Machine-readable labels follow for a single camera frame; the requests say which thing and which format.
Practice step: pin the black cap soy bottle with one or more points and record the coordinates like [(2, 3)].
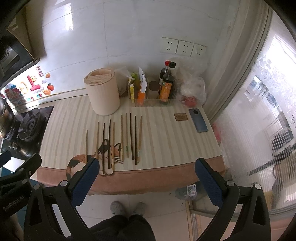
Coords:
[(169, 80)]

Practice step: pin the small brown card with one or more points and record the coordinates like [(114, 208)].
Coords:
[(180, 116)]

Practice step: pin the brown lidded jar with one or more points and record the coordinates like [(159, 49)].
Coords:
[(153, 90)]

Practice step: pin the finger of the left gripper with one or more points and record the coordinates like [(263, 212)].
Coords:
[(30, 166)]

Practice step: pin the blue smartphone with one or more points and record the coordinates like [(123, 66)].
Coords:
[(198, 120)]

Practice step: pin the black range hood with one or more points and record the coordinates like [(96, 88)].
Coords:
[(17, 54)]

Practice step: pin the white plastic bag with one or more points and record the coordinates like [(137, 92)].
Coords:
[(190, 86)]

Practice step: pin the white seasoning packet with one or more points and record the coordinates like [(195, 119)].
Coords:
[(143, 81)]

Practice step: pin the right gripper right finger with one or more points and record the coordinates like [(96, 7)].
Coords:
[(221, 195)]

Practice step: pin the clear plastic bag left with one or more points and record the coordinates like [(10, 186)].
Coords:
[(122, 79)]

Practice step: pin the black cooking pot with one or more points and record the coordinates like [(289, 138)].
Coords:
[(6, 118)]

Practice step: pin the grey slipper right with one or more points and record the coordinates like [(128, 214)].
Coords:
[(140, 209)]

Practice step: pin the light chopstick green band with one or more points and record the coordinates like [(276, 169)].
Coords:
[(126, 127)]

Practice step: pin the beige cylindrical utensil holder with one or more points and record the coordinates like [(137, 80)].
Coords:
[(102, 90)]

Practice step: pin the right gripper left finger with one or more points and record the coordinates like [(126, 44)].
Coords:
[(70, 194)]

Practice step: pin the clear plastic organizer tray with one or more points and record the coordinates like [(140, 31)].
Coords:
[(151, 103)]

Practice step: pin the black gas stove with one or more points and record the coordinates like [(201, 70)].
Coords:
[(26, 133)]

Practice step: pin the grey slipper left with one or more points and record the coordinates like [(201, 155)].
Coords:
[(117, 208)]

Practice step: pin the grey slipper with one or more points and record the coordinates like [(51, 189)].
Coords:
[(140, 209), (117, 208)]

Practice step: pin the yellow seasoning box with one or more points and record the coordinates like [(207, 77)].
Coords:
[(131, 89)]

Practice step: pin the middle wall socket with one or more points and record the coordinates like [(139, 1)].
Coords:
[(184, 48)]

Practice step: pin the right wall socket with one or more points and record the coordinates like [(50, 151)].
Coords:
[(198, 50)]

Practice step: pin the colourful wall stickers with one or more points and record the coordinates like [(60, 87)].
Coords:
[(29, 86)]

